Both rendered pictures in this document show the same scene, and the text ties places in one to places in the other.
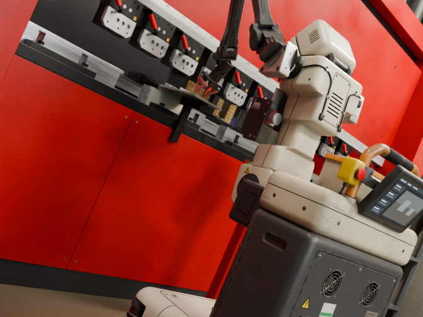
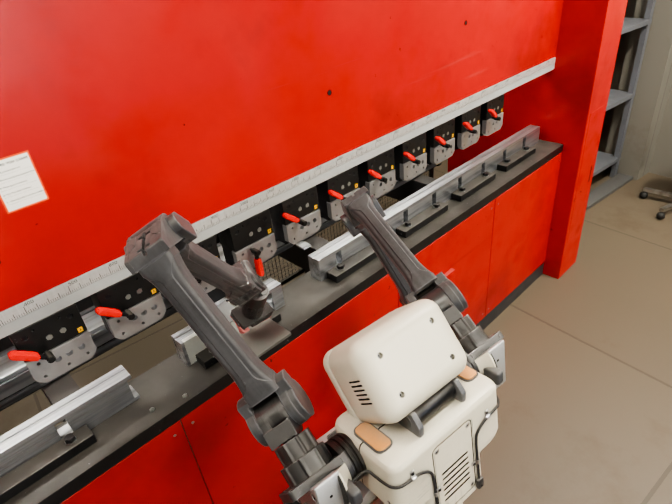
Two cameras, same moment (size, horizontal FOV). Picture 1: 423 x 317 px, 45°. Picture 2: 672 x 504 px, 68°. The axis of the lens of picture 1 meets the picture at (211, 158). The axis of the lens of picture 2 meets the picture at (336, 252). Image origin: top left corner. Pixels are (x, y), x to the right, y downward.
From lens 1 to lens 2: 1.75 m
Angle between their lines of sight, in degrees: 33
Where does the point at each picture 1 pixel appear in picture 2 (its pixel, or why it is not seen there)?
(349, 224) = not seen: outside the picture
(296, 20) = (332, 44)
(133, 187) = (244, 452)
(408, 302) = (629, 146)
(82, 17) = not seen: hidden behind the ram
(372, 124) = (522, 38)
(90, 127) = (141, 488)
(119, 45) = not seen: hidden behind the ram
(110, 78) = (119, 398)
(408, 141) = (586, 19)
